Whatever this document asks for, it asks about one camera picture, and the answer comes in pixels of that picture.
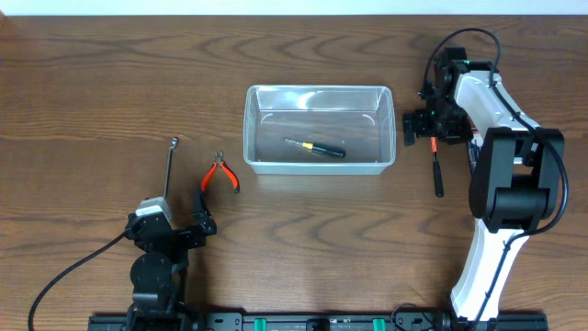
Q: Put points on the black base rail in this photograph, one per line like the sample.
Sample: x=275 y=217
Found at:
x=400 y=321

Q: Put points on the claw hammer orange black handle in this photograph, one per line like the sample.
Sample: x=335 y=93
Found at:
x=437 y=175

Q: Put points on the black yellow handled screwdriver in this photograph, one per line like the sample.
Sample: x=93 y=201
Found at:
x=318 y=148

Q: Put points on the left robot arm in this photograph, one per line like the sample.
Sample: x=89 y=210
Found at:
x=159 y=275

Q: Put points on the silver offset ring wrench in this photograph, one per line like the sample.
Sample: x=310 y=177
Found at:
x=171 y=149

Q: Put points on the blue precision screwdriver set case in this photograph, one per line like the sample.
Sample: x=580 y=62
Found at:
x=473 y=149

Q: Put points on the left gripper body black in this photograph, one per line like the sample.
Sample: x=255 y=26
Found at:
x=170 y=233

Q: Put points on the clear plastic container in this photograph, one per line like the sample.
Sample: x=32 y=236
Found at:
x=359 y=119

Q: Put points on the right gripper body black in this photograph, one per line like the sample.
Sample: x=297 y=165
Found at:
x=445 y=120

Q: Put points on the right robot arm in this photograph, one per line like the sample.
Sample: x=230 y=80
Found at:
x=518 y=186

